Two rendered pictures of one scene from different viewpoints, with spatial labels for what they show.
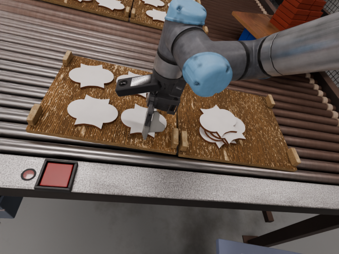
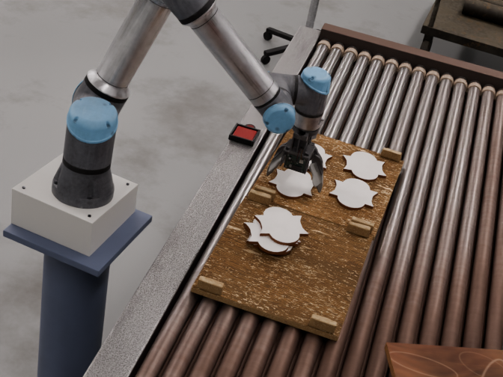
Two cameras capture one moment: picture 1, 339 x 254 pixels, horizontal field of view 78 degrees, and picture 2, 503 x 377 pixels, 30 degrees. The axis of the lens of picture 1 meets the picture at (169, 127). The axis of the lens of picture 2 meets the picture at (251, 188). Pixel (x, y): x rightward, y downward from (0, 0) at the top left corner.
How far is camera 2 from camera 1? 2.43 m
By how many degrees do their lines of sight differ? 80
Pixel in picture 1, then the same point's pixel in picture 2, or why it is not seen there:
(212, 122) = (277, 217)
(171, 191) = (208, 185)
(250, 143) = (244, 259)
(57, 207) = not seen: hidden behind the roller
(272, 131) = (260, 296)
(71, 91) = (338, 152)
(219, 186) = (200, 217)
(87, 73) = (367, 162)
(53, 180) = (240, 130)
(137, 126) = (285, 175)
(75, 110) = not seen: hidden behind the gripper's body
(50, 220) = not seen: hidden behind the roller
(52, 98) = (328, 141)
